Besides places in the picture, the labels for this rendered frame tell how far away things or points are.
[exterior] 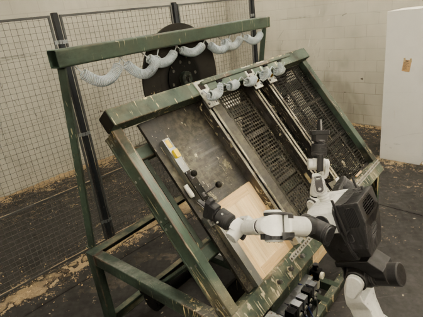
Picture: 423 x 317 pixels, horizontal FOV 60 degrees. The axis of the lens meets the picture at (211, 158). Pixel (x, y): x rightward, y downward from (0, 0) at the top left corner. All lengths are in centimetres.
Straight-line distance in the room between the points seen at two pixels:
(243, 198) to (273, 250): 35
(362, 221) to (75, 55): 172
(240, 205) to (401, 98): 386
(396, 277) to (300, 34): 637
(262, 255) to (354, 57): 563
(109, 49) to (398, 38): 408
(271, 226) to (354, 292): 71
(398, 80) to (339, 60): 209
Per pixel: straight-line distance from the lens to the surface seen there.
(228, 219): 177
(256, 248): 219
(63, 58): 223
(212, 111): 236
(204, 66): 307
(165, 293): 233
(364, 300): 215
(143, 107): 206
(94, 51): 233
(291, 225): 157
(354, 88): 748
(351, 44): 739
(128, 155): 192
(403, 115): 574
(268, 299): 212
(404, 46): 557
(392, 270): 200
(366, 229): 185
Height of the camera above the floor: 228
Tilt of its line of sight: 21 degrees down
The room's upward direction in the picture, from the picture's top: 7 degrees counter-clockwise
